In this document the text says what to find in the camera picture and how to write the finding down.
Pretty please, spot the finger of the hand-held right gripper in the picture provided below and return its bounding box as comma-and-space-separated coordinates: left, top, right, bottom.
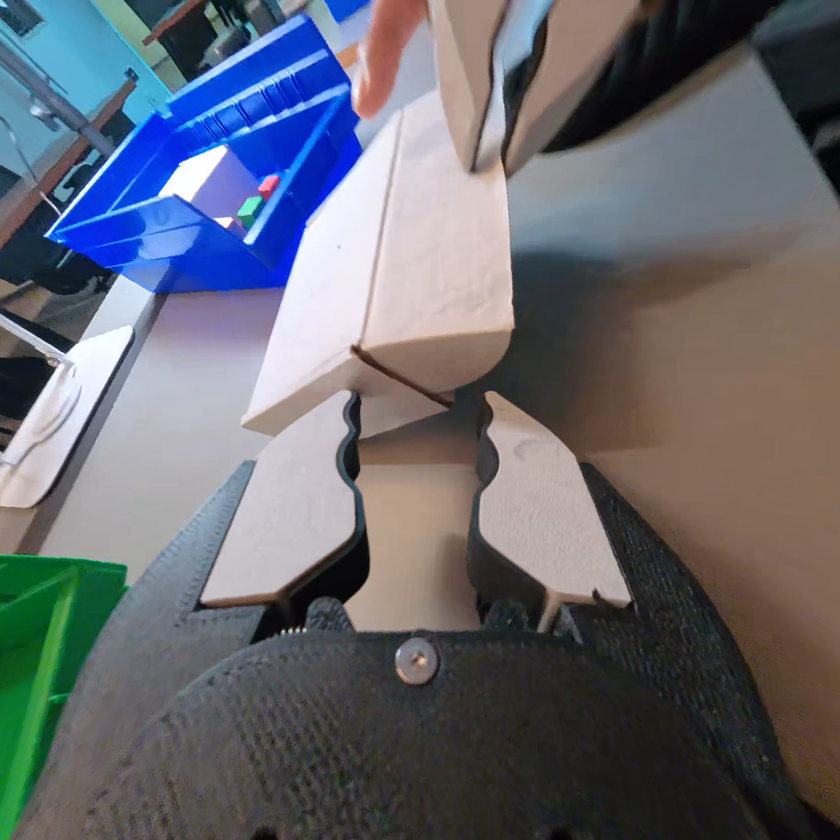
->
502, 0, 641, 177
427, 0, 513, 173

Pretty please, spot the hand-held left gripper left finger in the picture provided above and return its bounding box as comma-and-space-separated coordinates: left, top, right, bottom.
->
198, 390, 371, 611

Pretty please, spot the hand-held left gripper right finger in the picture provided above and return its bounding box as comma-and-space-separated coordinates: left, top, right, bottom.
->
466, 391, 634, 634

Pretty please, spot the white cardboard box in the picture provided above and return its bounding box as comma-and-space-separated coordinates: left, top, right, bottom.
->
241, 88, 514, 439

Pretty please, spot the green plastic bin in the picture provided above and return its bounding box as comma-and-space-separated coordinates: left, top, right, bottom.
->
0, 554, 129, 821

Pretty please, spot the blue plastic bin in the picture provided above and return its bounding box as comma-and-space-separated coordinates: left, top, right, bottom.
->
45, 13, 365, 293

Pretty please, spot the person's right hand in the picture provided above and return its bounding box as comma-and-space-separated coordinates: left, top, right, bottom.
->
352, 0, 429, 119

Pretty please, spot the white monitor stand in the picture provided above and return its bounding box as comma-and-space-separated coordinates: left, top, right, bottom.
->
0, 308, 135, 509

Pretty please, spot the white box in bin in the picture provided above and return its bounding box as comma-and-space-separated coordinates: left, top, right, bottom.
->
159, 144, 263, 227

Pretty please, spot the metal stand pole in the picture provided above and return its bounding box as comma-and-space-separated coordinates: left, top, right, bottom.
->
0, 29, 119, 158

